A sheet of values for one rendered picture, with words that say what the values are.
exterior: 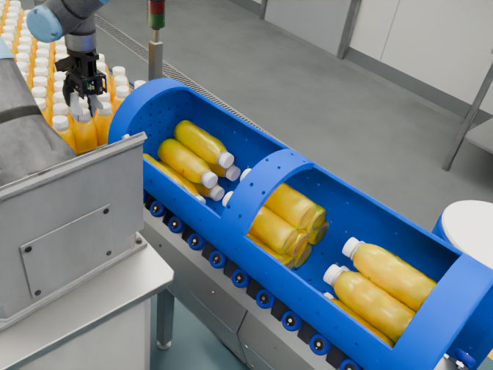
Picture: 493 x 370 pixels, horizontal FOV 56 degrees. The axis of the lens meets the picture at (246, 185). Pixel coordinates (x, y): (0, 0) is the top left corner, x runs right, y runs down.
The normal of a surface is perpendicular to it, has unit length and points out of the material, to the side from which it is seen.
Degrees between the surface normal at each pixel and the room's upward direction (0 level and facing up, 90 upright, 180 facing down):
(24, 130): 28
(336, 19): 90
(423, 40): 90
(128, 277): 0
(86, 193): 90
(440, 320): 41
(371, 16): 90
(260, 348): 70
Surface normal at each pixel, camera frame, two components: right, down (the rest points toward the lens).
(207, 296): -0.60, 0.09
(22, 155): 0.32, -0.39
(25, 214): 0.73, 0.49
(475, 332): -0.16, 0.59
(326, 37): -0.74, 0.33
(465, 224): 0.13, -0.78
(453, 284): -0.04, -0.66
